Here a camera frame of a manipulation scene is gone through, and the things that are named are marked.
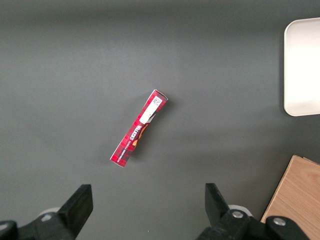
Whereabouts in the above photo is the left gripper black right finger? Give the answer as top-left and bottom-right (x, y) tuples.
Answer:
(197, 182), (310, 240)

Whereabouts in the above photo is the beige rectangular tray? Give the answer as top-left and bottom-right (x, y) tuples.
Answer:
(283, 16), (320, 117)

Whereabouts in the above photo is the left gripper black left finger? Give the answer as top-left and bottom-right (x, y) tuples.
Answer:
(0, 183), (94, 240)

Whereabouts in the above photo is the red cookie box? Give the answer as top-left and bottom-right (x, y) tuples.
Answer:
(109, 88), (169, 170)

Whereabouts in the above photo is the wooden drawer cabinet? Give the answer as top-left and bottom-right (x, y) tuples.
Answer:
(260, 154), (320, 240)

